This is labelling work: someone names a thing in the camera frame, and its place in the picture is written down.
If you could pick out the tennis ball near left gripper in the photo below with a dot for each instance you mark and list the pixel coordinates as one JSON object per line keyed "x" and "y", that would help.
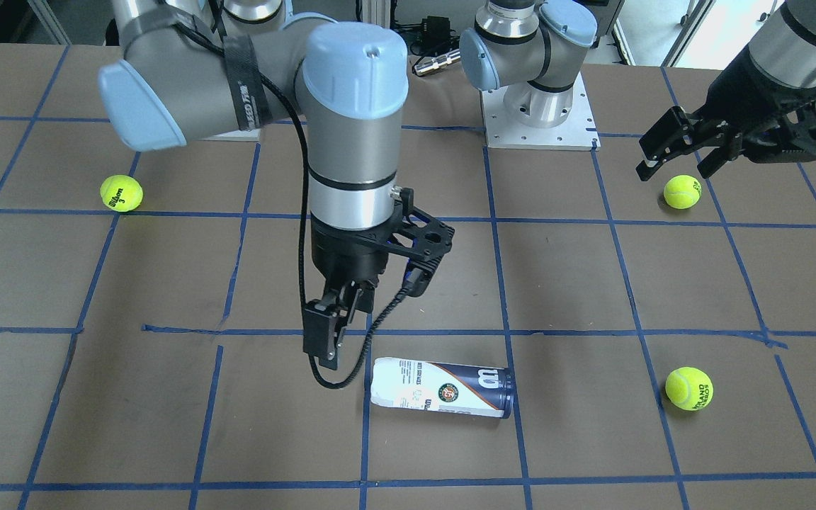
{"x": 689, "y": 388}

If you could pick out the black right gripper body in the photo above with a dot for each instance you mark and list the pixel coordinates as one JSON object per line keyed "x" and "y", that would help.
{"x": 341, "y": 259}

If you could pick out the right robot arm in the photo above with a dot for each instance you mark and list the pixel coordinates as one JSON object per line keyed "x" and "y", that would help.
{"x": 182, "y": 78}

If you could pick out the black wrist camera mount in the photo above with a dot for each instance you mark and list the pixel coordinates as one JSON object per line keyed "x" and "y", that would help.
{"x": 418, "y": 237}

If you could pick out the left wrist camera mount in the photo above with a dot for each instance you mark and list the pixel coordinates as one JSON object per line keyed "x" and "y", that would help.
{"x": 786, "y": 137}

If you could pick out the tennis ball can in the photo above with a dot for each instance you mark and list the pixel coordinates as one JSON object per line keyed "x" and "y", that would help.
{"x": 400, "y": 383}

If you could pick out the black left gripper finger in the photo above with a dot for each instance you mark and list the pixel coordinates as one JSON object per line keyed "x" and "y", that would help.
{"x": 720, "y": 156}
{"x": 676, "y": 133}

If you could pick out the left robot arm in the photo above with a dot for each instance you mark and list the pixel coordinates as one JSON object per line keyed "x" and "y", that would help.
{"x": 543, "y": 43}

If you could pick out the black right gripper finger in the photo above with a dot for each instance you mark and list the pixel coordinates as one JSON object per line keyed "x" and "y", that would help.
{"x": 361, "y": 298}
{"x": 325, "y": 320}

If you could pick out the silver metal connector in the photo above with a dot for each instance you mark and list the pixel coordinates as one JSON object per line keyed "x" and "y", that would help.
{"x": 428, "y": 65}

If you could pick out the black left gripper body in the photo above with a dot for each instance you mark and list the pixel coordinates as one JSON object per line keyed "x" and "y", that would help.
{"x": 739, "y": 91}

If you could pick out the tennis ball far corner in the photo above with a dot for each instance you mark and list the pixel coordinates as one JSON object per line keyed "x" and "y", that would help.
{"x": 682, "y": 192}

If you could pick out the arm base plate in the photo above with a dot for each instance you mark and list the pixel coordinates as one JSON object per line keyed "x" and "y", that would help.
{"x": 237, "y": 135}
{"x": 520, "y": 116}

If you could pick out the tennis ball Wilson print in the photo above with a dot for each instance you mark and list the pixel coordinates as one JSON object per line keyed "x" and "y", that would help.
{"x": 121, "y": 193}

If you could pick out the black power adapter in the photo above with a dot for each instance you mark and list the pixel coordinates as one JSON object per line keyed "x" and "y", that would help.
{"x": 435, "y": 33}

